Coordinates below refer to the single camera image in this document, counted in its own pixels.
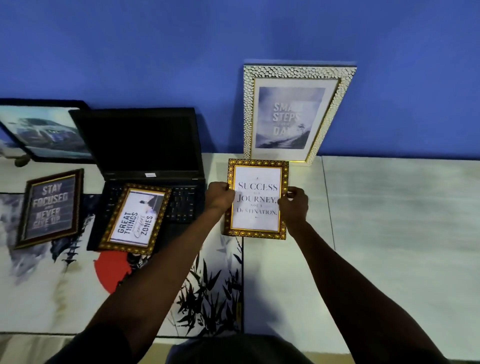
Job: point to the large white pebbled picture frame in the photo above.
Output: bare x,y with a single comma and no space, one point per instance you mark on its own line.
290,116

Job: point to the person's right forearm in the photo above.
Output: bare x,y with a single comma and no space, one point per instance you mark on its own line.
352,292

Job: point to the black frame car picture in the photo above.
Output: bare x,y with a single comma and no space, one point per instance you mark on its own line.
41,129

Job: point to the ink painting desk mat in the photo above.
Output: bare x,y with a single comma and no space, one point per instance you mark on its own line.
112,277

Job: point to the black laptop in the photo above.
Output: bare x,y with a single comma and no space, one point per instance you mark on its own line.
146,165

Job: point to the person's left thumb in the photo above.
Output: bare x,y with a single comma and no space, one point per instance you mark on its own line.
229,194

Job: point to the person's left hand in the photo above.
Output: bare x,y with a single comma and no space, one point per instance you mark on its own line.
217,195

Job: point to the gold ornate frame white print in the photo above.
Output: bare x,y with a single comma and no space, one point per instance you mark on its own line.
257,198

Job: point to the person's right hand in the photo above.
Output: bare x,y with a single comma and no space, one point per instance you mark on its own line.
294,206

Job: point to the person's left forearm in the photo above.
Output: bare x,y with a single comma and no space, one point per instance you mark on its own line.
150,270

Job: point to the person's dark shirt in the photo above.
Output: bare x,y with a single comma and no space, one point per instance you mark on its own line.
210,348

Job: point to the dark brown frame grey print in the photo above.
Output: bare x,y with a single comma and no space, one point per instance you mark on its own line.
50,208

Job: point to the gold ornate frame photo print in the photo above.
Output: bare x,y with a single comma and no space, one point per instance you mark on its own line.
135,219

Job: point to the person's right thumb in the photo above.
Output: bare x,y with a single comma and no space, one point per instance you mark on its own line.
283,200

